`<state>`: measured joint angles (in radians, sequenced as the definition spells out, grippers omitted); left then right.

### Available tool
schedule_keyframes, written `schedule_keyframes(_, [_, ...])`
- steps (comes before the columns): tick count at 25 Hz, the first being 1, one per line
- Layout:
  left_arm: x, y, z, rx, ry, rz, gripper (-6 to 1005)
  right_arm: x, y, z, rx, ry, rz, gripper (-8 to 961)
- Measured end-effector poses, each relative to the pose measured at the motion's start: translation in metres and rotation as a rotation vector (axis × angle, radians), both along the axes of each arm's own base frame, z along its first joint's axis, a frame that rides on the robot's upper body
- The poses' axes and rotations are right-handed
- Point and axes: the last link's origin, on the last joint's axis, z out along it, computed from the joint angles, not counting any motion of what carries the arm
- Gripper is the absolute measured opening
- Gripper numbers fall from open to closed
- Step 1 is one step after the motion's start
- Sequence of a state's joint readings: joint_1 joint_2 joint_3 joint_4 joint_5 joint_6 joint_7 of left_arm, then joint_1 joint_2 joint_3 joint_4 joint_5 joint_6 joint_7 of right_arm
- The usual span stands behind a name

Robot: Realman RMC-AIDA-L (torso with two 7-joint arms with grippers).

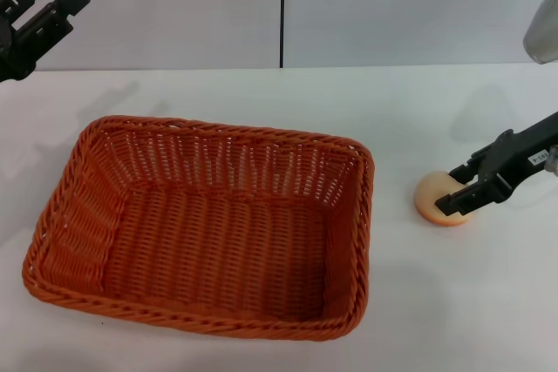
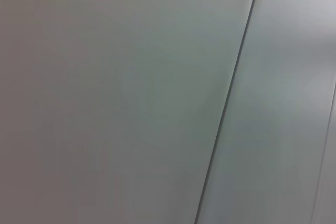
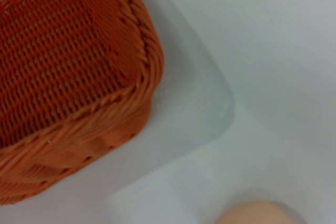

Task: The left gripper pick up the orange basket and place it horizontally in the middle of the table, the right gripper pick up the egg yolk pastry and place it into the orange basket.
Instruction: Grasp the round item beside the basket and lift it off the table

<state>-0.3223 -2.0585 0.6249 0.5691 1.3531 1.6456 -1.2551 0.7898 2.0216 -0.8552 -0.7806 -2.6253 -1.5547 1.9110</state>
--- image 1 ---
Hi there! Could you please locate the orange woven plastic basket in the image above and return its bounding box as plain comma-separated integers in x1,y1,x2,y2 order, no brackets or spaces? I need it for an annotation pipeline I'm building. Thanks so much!
20,115,376,342

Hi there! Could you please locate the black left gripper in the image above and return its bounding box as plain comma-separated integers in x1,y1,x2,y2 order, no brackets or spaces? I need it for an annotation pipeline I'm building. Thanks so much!
0,0,92,82

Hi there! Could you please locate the round pale bread bun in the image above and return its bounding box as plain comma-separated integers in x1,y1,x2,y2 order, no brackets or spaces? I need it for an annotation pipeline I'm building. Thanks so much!
413,170,476,228

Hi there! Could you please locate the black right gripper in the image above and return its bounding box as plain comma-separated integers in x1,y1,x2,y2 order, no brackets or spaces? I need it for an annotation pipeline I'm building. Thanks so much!
435,111,558,217

